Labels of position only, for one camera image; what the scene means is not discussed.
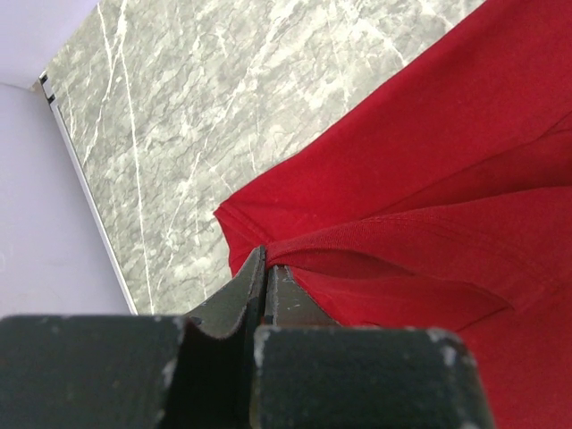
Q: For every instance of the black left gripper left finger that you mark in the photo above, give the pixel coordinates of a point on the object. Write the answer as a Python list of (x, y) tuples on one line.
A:
[(126, 371)]

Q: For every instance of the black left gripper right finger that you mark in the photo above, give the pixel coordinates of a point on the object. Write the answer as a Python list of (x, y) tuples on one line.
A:
[(311, 372)]

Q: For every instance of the red t shirt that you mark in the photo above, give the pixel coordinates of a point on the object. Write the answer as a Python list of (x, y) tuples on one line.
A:
[(444, 200)]

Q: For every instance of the aluminium table edge strip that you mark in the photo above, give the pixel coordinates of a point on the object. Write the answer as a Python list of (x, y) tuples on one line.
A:
[(53, 103)]

